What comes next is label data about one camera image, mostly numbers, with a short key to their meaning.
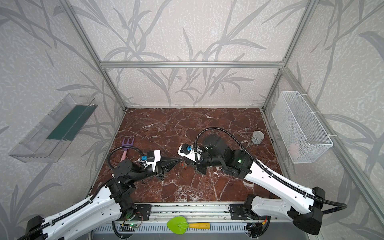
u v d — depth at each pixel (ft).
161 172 1.77
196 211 2.47
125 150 3.13
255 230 2.37
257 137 3.17
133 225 2.31
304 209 1.26
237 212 2.41
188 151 1.68
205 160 1.76
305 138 1.99
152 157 1.65
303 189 1.32
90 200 1.58
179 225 2.26
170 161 1.87
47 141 2.07
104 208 1.67
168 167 1.84
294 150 2.40
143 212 2.42
